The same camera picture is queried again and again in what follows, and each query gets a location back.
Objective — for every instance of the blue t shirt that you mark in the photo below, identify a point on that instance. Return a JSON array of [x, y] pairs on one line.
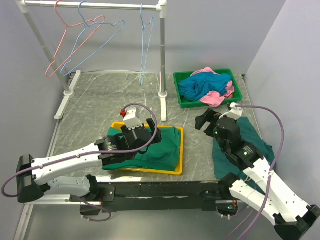
[[199, 85]]

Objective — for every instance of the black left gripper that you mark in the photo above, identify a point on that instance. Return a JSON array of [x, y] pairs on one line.
[[157, 137]]

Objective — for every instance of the white clothes rack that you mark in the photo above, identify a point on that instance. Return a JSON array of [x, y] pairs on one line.
[[69, 89]]

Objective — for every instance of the black mounting base rail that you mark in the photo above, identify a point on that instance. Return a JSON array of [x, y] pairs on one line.
[[152, 196]]

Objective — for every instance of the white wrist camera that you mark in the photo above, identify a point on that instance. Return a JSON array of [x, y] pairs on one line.
[[233, 113], [131, 118]]

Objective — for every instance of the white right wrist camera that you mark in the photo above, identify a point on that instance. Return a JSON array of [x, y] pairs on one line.
[[233, 113]]

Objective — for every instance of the green enterprise t shirt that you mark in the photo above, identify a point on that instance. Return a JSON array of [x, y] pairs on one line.
[[162, 156]]

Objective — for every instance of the green plastic bin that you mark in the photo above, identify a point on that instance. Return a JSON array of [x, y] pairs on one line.
[[184, 103]]

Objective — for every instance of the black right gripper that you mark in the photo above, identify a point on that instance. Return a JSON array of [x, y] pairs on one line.
[[210, 116]]

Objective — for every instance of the yellow plastic tray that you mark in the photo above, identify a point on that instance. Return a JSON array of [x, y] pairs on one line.
[[179, 168]]

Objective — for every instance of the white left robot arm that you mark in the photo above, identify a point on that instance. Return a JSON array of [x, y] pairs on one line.
[[38, 176]]

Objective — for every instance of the light blue wire hanger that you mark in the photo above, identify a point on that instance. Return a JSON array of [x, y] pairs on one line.
[[145, 45]]

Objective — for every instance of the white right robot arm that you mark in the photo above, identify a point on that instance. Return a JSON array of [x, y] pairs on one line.
[[290, 216]]

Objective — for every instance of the dark green pants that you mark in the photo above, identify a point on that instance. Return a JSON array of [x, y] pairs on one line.
[[222, 166]]

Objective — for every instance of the pink wire hanger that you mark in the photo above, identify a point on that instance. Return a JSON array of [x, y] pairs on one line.
[[66, 28]]

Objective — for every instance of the blue wire hanger middle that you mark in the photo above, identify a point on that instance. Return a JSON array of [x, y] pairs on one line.
[[87, 25]]

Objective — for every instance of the pink t shirt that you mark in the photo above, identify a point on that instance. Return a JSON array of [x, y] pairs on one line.
[[214, 99]]

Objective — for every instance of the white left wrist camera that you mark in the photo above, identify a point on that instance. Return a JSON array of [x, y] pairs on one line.
[[131, 118]]

